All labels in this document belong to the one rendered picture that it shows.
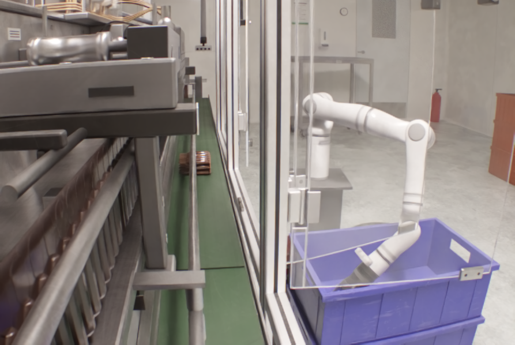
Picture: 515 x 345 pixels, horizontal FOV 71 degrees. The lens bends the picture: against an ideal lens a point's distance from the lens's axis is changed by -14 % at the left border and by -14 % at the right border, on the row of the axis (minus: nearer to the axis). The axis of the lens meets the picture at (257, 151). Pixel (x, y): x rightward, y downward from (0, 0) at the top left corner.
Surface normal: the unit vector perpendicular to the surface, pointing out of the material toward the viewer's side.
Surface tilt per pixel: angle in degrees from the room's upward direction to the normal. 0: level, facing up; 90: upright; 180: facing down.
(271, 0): 90
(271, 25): 90
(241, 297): 2
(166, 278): 0
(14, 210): 0
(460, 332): 90
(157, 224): 90
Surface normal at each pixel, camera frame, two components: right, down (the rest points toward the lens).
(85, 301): 0.95, 0.08
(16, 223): 0.00, -0.97
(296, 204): 0.15, 0.25
